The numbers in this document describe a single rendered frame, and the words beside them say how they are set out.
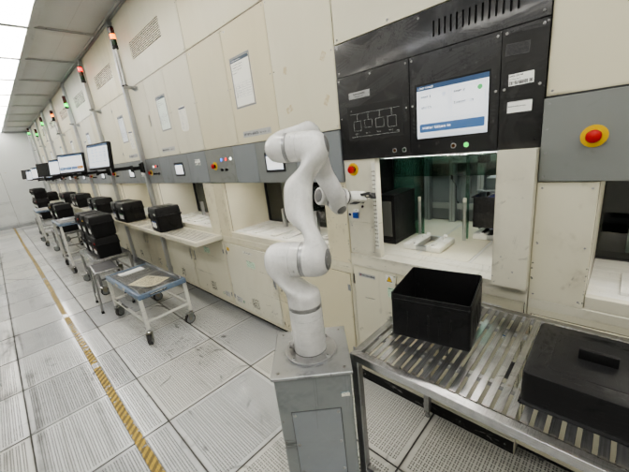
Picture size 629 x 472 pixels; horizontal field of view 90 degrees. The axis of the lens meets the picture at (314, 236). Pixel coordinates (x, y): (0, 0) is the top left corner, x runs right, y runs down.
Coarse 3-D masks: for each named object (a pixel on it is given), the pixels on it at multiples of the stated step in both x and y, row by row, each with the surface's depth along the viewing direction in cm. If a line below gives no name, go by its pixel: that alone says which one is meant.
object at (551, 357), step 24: (552, 336) 95; (576, 336) 94; (600, 336) 92; (528, 360) 86; (552, 360) 85; (576, 360) 84; (600, 360) 82; (624, 360) 82; (528, 384) 83; (552, 384) 78; (576, 384) 77; (600, 384) 76; (624, 384) 75; (552, 408) 80; (576, 408) 76; (600, 408) 73; (624, 408) 70; (600, 432) 74; (624, 432) 71
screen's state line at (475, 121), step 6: (456, 120) 125; (462, 120) 123; (468, 120) 122; (474, 120) 121; (480, 120) 119; (420, 126) 136; (426, 126) 134; (432, 126) 132; (438, 126) 130; (444, 126) 129; (450, 126) 127; (456, 126) 126; (462, 126) 124; (468, 126) 123; (420, 132) 136
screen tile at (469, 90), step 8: (456, 88) 122; (464, 88) 120; (472, 88) 118; (456, 96) 123; (464, 96) 121; (480, 96) 117; (464, 104) 121; (472, 104) 120; (480, 104) 118; (456, 112) 124; (464, 112) 122; (472, 112) 120; (480, 112) 118
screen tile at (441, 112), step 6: (444, 90) 125; (420, 96) 132; (426, 96) 130; (432, 96) 129; (438, 96) 127; (444, 96) 126; (420, 102) 133; (426, 102) 131; (432, 102) 129; (444, 102) 126; (438, 108) 128; (444, 108) 127; (420, 114) 134; (426, 114) 132; (432, 114) 131; (438, 114) 129; (444, 114) 128; (420, 120) 135; (426, 120) 133
